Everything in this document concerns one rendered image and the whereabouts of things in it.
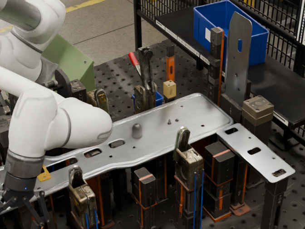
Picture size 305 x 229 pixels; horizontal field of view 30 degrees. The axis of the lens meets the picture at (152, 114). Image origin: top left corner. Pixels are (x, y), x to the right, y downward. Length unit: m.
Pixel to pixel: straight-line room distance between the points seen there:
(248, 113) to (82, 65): 0.76
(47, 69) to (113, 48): 1.94
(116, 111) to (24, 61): 0.46
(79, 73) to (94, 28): 2.31
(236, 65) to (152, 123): 0.35
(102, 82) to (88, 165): 0.97
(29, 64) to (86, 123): 0.96
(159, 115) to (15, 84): 0.59
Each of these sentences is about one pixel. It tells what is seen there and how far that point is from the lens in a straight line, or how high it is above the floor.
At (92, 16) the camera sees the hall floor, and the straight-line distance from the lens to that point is 4.84.
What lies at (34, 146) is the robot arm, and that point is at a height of 1.32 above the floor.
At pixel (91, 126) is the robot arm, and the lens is 1.46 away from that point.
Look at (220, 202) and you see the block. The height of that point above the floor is 0.78.
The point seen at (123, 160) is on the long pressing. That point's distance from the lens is 1.80.
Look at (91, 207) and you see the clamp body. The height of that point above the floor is 1.00.
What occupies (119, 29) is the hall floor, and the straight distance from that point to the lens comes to 4.62.
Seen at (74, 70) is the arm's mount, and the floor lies 0.93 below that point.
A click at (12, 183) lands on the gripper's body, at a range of 1.44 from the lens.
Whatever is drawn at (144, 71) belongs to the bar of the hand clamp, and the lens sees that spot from 1.96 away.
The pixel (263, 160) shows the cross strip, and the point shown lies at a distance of 1.82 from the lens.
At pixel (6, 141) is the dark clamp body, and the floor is 1.03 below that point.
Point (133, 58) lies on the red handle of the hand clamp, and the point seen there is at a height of 1.14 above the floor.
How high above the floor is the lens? 2.19
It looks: 37 degrees down
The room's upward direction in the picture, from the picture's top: 1 degrees counter-clockwise
